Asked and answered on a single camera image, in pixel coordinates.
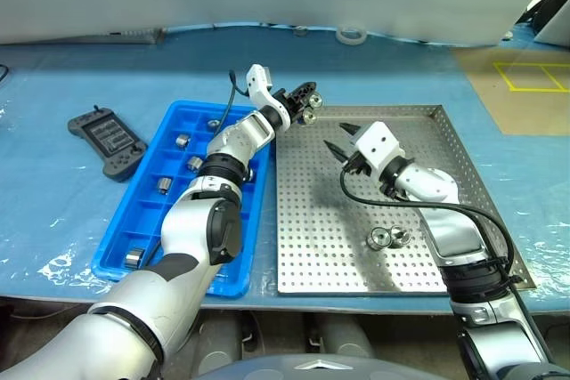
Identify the blue plastic compartment tray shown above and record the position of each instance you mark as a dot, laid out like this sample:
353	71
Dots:
147	220

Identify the black handheld controller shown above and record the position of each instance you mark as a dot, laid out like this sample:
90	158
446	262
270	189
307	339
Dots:
107	135

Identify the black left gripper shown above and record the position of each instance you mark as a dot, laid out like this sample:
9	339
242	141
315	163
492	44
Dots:
289	103

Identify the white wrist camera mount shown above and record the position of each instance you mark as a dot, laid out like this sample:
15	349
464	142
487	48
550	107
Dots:
378	144
258	86

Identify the black object behind boards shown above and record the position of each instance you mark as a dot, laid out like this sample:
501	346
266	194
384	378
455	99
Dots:
539	15

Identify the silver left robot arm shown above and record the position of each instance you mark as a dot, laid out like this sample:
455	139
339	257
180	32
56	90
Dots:
191	220

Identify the brown cardboard sheet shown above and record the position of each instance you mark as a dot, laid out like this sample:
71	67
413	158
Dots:
534	108

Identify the grey rounded cylinder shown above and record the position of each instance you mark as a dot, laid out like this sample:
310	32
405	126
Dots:
222	335
343	335

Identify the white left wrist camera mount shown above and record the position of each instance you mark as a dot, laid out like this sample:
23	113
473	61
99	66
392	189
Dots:
258	86

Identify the blue plastic table cover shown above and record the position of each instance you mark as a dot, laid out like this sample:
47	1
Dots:
53	220

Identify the perforated metal tray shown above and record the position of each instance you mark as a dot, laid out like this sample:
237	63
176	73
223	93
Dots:
311	242

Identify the small grey tape roll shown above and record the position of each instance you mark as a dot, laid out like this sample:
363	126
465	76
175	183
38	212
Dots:
301	35

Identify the small white object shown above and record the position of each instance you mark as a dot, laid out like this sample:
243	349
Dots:
508	34

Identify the white tape roll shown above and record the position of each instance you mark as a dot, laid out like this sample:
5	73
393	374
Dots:
339	36

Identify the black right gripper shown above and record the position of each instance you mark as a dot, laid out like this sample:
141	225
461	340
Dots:
358	165

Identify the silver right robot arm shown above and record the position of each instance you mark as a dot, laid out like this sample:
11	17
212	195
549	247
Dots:
458	237

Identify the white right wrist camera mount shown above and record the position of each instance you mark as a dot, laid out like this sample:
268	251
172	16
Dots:
378	144

